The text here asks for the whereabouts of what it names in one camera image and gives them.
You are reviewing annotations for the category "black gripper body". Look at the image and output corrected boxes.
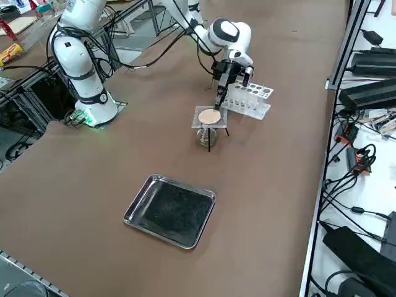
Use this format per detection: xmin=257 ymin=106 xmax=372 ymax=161
xmin=212 ymin=60 xmax=248 ymax=82

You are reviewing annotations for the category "wire gauze with round centre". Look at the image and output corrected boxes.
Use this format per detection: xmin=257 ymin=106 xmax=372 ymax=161
xmin=191 ymin=105 xmax=229 ymax=129

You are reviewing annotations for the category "glass alcohol lamp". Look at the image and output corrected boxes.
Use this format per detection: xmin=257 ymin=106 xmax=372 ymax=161
xmin=196 ymin=125 xmax=219 ymax=148

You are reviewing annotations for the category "black wire tripod stand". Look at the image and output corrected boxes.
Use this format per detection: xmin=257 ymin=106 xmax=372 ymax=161
xmin=197 ymin=125 xmax=230 ymax=153

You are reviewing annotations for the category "steel tray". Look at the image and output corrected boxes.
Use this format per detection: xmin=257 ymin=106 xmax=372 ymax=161
xmin=123 ymin=173 xmax=217 ymax=250

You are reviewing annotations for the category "white test tube rack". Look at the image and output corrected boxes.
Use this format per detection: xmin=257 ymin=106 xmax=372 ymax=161
xmin=222 ymin=82 xmax=275 ymax=121

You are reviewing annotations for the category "orange and black device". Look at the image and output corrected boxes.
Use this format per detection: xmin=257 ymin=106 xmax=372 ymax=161
xmin=333 ymin=121 xmax=360 ymax=145
xmin=345 ymin=145 xmax=377 ymax=176

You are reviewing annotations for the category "long black power supply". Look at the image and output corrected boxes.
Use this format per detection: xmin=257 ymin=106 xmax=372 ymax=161
xmin=338 ymin=79 xmax=396 ymax=113

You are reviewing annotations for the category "ribbed black power brick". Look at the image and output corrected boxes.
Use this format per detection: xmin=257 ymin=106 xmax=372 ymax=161
xmin=351 ymin=46 xmax=396 ymax=79

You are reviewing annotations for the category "small black power adapter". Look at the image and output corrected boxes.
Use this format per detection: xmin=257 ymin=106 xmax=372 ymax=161
xmin=361 ymin=29 xmax=384 ymax=45

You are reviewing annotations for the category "bare circuit board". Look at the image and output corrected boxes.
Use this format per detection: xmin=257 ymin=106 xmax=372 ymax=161
xmin=368 ymin=108 xmax=396 ymax=134

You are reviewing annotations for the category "white workbench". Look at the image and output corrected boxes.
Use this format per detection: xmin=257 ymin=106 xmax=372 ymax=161
xmin=299 ymin=0 xmax=396 ymax=297

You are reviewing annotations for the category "wooden board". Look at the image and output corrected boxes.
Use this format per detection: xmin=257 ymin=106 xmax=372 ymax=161
xmin=0 ymin=15 xmax=38 ymax=37

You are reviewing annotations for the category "yellow snack packet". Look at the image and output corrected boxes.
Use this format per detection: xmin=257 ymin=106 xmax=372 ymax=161
xmin=0 ymin=43 xmax=25 ymax=67

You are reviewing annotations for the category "red metal stand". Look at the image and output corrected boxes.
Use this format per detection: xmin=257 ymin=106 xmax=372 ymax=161
xmin=0 ymin=17 xmax=18 ymax=41

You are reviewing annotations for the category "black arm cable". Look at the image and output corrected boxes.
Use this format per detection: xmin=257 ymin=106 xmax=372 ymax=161
xmin=196 ymin=37 xmax=219 ymax=82
xmin=83 ymin=18 xmax=192 ymax=69

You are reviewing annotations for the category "aluminium profile post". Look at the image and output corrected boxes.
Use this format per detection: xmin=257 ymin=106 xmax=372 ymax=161
xmin=324 ymin=0 xmax=372 ymax=91

